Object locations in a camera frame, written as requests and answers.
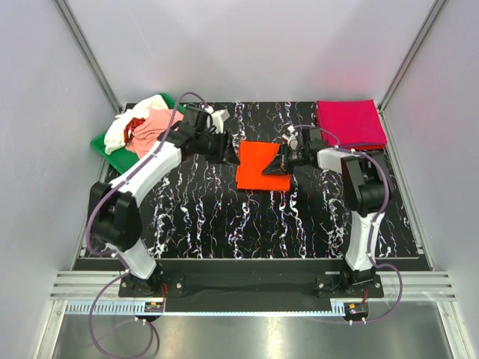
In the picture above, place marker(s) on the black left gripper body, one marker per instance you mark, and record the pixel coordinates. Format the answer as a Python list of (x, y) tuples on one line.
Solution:
[(212, 145)]

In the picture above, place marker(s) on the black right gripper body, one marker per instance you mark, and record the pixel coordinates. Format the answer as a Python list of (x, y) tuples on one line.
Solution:
[(293, 158)]

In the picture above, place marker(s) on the orange t-shirt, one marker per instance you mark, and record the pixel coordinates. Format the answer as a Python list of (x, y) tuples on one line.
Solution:
[(254, 157)]

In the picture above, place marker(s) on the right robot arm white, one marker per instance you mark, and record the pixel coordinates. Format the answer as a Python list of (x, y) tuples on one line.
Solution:
[(367, 193)]

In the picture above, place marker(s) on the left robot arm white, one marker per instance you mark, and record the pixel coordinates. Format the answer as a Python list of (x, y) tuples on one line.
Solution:
[(114, 207)]

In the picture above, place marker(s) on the pink t-shirt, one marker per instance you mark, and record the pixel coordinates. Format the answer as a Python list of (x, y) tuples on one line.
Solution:
[(145, 136)]

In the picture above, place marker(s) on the folded magenta t-shirt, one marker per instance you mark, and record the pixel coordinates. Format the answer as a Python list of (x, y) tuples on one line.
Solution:
[(350, 107)]

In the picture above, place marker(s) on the red black patterned t-shirt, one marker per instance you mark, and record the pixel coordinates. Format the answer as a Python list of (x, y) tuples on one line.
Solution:
[(130, 128)]

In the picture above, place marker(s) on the green plastic tray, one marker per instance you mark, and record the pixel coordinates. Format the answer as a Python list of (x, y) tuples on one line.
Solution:
[(122, 160)]

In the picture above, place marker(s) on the folded blue t-shirt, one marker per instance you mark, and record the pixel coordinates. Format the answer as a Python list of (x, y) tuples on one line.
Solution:
[(358, 146)]

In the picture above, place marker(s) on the folded red t-shirt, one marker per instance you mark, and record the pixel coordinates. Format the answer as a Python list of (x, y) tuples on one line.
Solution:
[(353, 131)]

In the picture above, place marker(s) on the white t-shirt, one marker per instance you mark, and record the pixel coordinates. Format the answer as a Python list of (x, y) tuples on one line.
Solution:
[(114, 139)]

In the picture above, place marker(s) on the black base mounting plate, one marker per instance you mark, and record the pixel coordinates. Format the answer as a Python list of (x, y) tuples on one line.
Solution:
[(232, 284)]

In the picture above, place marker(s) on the aluminium corner post left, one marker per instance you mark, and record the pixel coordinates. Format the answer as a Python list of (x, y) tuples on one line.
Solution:
[(74, 27)]

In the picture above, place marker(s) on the aluminium corner post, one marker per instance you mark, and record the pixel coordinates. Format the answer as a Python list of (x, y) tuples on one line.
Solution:
[(74, 27), (424, 31)]

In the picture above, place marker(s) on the aluminium front rail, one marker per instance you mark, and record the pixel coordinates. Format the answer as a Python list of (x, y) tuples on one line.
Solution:
[(411, 286)]

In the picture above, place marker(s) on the aluminium corner post right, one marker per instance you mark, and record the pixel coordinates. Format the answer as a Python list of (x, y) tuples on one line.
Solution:
[(424, 31)]

